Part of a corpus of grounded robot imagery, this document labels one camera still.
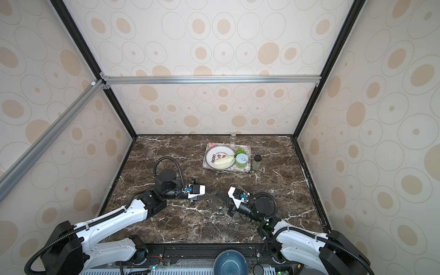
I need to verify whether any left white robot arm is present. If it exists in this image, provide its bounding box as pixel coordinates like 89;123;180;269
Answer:
24;169;209;275

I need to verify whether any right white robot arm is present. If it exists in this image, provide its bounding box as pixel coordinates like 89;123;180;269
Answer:
217;188;374;275

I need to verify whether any pale napa cabbage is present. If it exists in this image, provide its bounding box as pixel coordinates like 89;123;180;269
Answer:
213;155;236;170

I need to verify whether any green herb spice jar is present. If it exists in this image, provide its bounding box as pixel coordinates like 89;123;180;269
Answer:
252;155;262;172

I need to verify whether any green labelled tin can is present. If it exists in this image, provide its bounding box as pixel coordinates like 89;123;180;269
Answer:
235;153;249;170

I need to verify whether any white round plate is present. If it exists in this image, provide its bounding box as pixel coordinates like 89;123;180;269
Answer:
203;145;236;170

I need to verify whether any green plastic leaf vegetable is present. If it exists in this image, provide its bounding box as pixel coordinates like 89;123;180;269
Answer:
235;147;246;157

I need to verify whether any blue ceramic bowl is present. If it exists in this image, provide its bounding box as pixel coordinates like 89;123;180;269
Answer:
213;250;249;275

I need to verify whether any floral rectangular tray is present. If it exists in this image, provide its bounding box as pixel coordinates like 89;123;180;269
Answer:
202;143;252;173

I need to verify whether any clear glass shaker bottle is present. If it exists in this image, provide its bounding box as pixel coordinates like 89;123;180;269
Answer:
230;132;237;143

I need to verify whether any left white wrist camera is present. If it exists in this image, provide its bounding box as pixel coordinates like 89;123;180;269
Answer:
188;184;206;201

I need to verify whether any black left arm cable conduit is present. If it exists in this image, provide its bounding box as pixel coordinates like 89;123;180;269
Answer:
153;156;186;193

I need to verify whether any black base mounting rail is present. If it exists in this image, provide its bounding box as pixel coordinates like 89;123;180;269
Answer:
132;244;302;271

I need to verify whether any horizontal aluminium frame rail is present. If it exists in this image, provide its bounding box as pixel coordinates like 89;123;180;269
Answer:
104;74;321;85

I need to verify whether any side aluminium frame rail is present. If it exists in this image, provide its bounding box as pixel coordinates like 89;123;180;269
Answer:
1;79;104;200

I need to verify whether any black vertical right corner post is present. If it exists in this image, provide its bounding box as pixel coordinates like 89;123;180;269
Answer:
293;0;366;140

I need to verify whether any black vertical corner post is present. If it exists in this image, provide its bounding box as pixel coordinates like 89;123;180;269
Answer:
50;0;137;140
293;0;366;140

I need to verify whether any black vertical left corner post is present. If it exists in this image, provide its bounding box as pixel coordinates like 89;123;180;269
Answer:
50;0;137;140

